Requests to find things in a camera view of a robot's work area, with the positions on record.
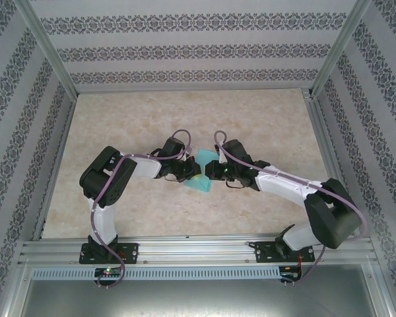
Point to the circuit board with green light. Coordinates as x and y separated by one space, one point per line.
109 272

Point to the aluminium side rail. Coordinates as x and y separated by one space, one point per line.
52 165
335 165

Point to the teal cloth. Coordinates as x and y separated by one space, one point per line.
204 155

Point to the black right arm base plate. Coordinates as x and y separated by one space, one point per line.
264 252

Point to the grey metal sheet panel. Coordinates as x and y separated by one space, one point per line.
198 300

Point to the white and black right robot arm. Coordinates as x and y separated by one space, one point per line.
283 183

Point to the circuit board with blue light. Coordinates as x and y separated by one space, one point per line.
288 275

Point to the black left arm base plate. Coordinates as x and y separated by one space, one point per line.
130 252

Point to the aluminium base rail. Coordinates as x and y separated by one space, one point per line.
198 247

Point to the aluminium frame post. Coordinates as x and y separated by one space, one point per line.
343 43
49 46

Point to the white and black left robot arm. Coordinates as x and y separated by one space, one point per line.
145 166

